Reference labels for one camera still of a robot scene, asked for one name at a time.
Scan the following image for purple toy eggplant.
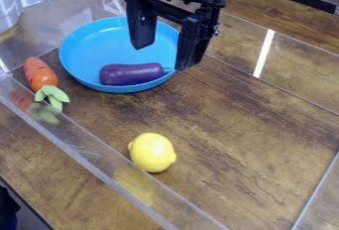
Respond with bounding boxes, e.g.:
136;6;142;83
98;62;172;86

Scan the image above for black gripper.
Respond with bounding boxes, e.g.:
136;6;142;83
125;0;225;70

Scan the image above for blue round tray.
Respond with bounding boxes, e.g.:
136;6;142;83
58;17;178;93

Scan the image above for orange toy carrot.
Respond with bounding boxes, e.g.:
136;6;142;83
24;57;70;111

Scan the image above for clear acrylic barrier wall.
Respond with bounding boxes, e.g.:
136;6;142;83
0;0;339;230

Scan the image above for yellow toy lemon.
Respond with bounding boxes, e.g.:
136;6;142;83
128;133;176;173

